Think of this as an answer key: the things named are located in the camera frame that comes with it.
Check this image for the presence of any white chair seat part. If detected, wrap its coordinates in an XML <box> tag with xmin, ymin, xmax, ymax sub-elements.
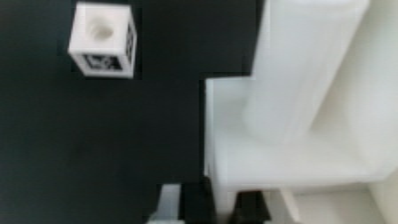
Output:
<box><xmin>204</xmin><ymin>0</ymin><xmax>398</xmax><ymax>224</ymax></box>

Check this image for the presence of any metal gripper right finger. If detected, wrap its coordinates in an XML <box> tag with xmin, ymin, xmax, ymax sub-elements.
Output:
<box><xmin>227</xmin><ymin>191</ymin><xmax>272</xmax><ymax>224</ymax></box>

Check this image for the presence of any small white tagged cube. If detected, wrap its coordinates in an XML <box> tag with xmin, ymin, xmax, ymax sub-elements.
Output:
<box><xmin>67</xmin><ymin>2</ymin><xmax>137</xmax><ymax>79</ymax></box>

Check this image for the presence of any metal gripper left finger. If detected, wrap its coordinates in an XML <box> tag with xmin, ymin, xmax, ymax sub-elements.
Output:
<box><xmin>146</xmin><ymin>179</ymin><xmax>217</xmax><ymax>224</ymax></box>

